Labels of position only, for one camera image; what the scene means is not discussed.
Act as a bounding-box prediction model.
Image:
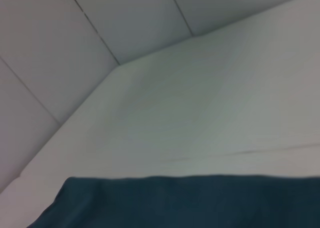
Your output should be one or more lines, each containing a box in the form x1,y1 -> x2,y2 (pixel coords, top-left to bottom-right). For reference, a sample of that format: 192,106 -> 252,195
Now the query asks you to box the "blue t-shirt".
26,175 -> 320,228

